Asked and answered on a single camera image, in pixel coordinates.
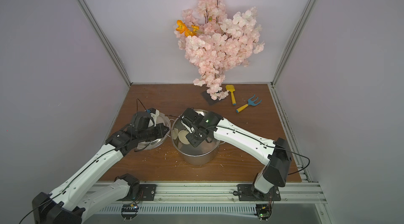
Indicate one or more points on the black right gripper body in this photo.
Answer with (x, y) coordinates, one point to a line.
(195, 137)

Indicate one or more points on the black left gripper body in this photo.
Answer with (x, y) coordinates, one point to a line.
(161, 130)

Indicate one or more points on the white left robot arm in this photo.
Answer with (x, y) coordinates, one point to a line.
(70, 203)

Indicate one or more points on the yellow toy shovel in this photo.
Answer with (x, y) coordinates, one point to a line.
(231, 89)

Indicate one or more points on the blue yellow toy rake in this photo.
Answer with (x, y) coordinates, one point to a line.
(253, 101)

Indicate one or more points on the left circuit board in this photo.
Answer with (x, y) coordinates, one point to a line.
(129, 211)

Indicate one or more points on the circuit board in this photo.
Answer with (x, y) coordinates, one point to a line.
(263, 212)
(129, 211)

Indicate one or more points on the pink artificial blossom tree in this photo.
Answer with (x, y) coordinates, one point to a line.
(221, 44)

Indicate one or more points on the orange artificial flower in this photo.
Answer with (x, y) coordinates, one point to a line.
(183, 29)

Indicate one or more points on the right circuit board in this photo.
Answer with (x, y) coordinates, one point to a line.
(263, 212)

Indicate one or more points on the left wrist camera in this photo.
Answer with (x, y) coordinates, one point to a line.
(154, 114)

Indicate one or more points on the aluminium front rail frame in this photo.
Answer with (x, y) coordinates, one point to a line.
(224, 198)

